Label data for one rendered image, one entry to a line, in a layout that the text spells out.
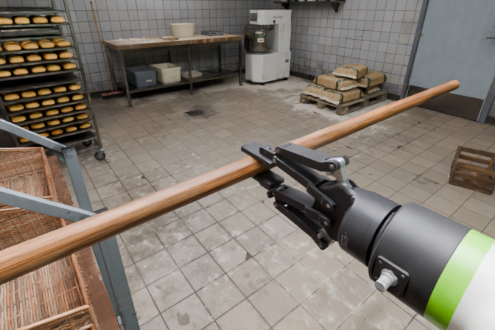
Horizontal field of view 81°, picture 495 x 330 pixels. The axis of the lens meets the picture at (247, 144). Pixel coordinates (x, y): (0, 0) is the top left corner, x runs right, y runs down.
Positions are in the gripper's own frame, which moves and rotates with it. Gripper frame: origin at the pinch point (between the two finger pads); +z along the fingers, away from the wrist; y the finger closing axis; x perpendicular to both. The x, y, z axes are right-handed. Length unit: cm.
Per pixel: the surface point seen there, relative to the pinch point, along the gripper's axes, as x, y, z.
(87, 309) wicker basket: -28, 47, 33
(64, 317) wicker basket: -33, 46, 33
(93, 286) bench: -25, 61, 54
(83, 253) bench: -25, 61, 71
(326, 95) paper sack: 315, 96, 217
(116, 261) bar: -19, 39, 36
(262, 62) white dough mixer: 339, 76, 384
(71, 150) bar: -18, 25, 84
